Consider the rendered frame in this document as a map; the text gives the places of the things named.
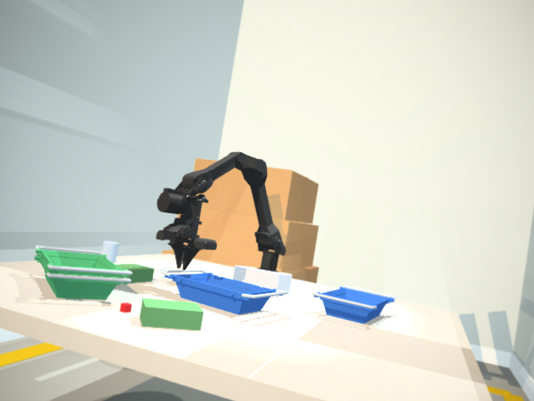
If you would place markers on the green block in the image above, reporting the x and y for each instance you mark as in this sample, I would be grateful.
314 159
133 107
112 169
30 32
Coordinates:
170 314
139 273

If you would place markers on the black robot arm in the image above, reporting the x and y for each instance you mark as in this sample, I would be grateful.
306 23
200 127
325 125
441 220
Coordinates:
255 173

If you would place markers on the pale blue cylinder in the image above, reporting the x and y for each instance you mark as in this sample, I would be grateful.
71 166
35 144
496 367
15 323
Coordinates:
110 250

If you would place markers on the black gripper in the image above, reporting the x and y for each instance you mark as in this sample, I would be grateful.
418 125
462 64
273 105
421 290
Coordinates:
185 253

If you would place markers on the small red block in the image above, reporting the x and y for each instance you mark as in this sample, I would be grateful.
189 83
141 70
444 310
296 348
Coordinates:
125 308

